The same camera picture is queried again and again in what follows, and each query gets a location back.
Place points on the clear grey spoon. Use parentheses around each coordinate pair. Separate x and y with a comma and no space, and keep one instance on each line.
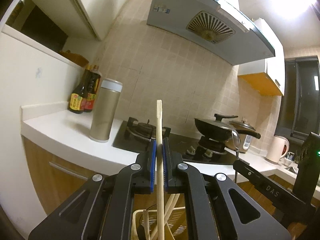
(236,142)

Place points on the white orange wall cabinet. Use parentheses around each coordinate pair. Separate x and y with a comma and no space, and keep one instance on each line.
(267,76)

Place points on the black gas stove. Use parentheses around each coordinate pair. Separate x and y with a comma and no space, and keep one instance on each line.
(136,137)

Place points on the black plastic spoon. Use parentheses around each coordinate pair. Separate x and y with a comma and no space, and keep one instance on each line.
(140,226)

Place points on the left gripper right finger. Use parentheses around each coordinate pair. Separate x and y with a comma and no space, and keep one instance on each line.
(215,207)

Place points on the soy sauce bottle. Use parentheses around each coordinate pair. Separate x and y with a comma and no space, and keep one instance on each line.
(79,94)

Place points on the metal thermos flask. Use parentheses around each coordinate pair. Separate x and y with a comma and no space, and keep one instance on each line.
(104,109)

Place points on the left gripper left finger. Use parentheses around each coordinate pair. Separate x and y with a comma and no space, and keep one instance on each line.
(102,208)

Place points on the tan rice cooker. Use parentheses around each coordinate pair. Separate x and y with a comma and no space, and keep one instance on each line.
(245,140)

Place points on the wooden chopstick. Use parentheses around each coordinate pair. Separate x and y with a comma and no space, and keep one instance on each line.
(146,224)
(170,205)
(160,169)

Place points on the white electric kettle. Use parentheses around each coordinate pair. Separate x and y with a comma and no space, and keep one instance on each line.
(278,149)

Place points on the range hood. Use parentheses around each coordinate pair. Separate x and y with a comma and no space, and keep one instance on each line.
(216,25)

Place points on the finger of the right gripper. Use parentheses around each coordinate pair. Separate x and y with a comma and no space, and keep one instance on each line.
(255,177)

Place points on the black wok with lid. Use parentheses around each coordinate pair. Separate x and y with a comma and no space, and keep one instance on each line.
(218,130)

